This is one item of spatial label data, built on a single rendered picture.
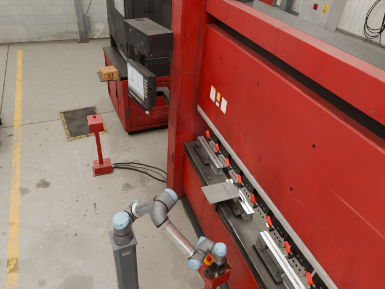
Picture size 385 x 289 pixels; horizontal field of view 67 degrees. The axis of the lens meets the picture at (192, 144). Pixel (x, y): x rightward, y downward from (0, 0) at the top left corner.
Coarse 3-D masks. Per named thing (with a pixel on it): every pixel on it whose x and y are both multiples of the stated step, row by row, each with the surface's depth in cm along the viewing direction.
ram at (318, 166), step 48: (240, 48) 192; (240, 96) 201; (288, 96) 154; (240, 144) 212; (288, 144) 160; (336, 144) 129; (384, 144) 113; (288, 192) 167; (336, 192) 133; (384, 192) 110; (336, 240) 138; (384, 240) 114; (384, 288) 117
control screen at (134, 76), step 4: (128, 64) 283; (128, 68) 286; (132, 68) 278; (128, 72) 289; (132, 72) 281; (136, 72) 273; (128, 76) 292; (132, 76) 284; (136, 76) 276; (140, 76) 268; (128, 80) 295; (132, 80) 287; (136, 80) 278; (140, 80) 271; (128, 84) 298; (132, 84) 290; (136, 84) 281; (140, 84) 273; (132, 88) 293; (136, 88) 284; (140, 88) 276; (136, 92) 287; (140, 92) 279; (140, 96) 282
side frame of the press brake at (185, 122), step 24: (192, 0) 220; (264, 0) 241; (192, 24) 231; (192, 48) 244; (192, 72) 257; (192, 96) 272; (168, 120) 308; (192, 120) 289; (168, 144) 324; (168, 168) 341
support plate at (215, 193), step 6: (204, 186) 236; (210, 186) 237; (216, 186) 237; (222, 186) 238; (228, 186) 238; (204, 192) 231; (210, 192) 232; (216, 192) 232; (222, 192) 233; (210, 198) 226; (216, 198) 227; (222, 198) 227; (228, 198) 228
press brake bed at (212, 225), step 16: (192, 176) 294; (192, 192) 302; (192, 208) 321; (208, 208) 266; (192, 224) 323; (208, 224) 272; (224, 224) 236; (224, 240) 241; (240, 256) 216; (240, 272) 221; (224, 288) 267; (240, 288) 226; (256, 288) 200
